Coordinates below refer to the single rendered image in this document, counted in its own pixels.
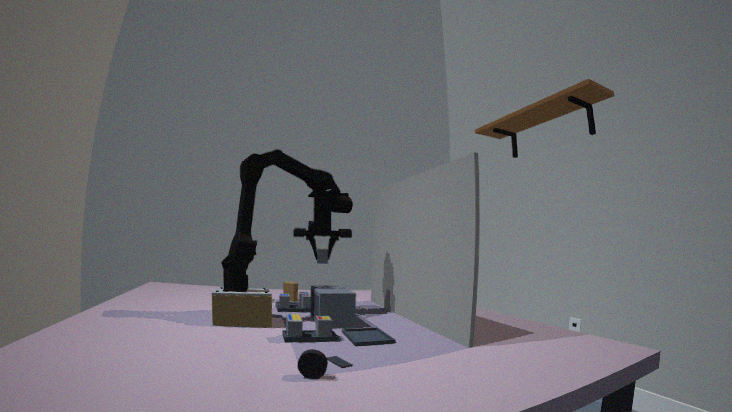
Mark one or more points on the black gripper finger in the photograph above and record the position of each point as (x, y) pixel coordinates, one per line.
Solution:
(330, 246)
(313, 243)

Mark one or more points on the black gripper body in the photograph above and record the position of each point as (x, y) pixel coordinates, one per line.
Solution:
(322, 222)

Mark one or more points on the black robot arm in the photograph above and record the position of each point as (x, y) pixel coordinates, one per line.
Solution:
(243, 248)

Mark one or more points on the black ball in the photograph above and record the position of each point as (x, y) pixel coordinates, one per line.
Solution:
(312, 364)

